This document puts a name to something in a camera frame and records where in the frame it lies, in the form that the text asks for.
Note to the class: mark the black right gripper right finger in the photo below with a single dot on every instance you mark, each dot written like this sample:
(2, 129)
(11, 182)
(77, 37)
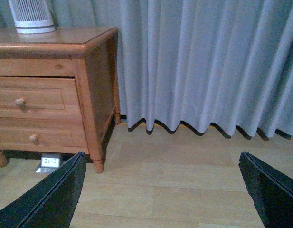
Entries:
(270, 190)

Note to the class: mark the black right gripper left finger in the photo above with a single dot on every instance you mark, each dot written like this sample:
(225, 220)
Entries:
(52, 202)

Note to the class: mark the wooden drawer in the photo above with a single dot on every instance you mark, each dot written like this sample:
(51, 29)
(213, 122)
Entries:
(42, 135)
(39, 98)

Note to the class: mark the floor power socket box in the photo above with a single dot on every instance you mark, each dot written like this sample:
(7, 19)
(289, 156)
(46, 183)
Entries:
(49, 163)

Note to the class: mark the wooden nightstand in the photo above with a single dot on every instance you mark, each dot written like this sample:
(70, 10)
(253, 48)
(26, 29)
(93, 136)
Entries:
(87, 55)

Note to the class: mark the grey curtain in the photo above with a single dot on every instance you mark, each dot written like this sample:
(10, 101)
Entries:
(199, 62)

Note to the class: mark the white cylindrical air purifier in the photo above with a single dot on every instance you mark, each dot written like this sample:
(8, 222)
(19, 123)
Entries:
(31, 16)

